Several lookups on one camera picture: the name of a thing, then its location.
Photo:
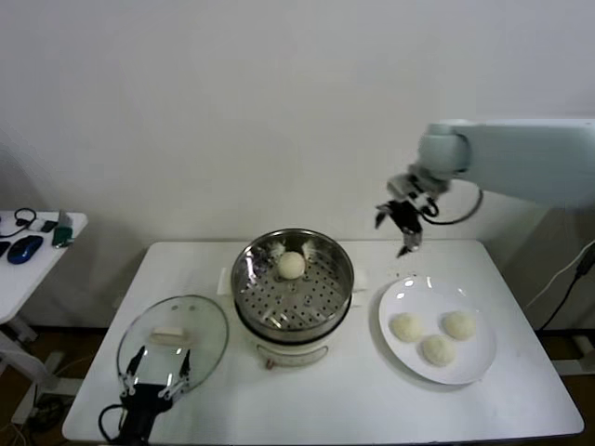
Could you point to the white electric cooker base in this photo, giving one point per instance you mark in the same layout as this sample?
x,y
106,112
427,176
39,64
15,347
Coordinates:
x,y
288,353

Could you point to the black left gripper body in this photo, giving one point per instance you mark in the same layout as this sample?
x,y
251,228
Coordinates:
x,y
141,409

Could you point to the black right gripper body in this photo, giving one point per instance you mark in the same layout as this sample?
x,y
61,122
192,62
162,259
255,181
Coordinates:
x,y
408,218

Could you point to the white side table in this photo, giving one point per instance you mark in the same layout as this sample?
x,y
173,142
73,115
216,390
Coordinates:
x,y
28,288

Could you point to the white round plate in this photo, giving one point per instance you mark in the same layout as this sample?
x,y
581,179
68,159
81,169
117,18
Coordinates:
x,y
479,358

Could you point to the white desk foot bar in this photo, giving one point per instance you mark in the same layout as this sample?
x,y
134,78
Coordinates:
x,y
578,355

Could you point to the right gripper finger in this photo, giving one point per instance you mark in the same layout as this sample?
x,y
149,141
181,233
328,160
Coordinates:
x,y
411,241
385,211

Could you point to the blue computer mouse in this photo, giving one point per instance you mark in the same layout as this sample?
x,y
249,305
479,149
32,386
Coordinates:
x,y
25,249

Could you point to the black headset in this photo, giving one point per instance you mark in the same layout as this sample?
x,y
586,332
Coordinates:
x,y
21,214

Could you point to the white steamed baozi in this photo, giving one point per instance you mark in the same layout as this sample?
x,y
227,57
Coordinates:
x,y
291,266
438,350
407,327
460,324

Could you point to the green and grey tool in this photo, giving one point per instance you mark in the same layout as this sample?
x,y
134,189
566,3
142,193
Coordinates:
x,y
62,237

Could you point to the small black device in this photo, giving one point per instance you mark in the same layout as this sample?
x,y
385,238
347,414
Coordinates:
x,y
3,249

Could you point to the stainless steel steamer basket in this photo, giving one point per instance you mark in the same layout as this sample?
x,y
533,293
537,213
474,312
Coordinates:
x,y
316,297

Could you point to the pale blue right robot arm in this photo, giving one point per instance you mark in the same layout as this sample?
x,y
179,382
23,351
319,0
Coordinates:
x,y
520,158

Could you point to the round glass pot lid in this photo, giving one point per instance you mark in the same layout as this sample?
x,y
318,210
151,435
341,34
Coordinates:
x,y
204,325

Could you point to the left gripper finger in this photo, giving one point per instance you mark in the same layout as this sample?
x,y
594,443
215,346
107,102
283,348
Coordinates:
x,y
183,378
131,378

